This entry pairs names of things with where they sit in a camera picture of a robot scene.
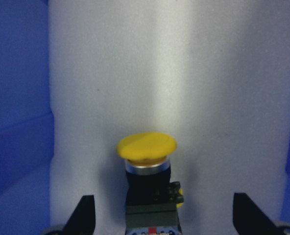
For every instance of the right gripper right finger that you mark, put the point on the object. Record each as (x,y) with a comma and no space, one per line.
(249,219)

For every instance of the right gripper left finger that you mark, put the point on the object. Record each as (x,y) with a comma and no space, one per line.
(83,219)

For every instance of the yellow push button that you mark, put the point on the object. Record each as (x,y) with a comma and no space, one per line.
(152,200)

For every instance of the right blue bin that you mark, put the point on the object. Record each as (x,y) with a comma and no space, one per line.
(27,124)

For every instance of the white foam pad right bin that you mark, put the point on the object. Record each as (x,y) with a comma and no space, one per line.
(214,74)

